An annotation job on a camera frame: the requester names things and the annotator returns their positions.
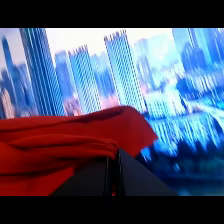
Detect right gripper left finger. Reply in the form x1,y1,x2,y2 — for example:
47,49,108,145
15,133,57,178
49,155,113,197

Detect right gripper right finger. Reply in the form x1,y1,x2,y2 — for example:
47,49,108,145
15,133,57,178
115,148,178,197

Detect red garment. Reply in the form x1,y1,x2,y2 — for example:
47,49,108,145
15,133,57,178
0,105,160,197

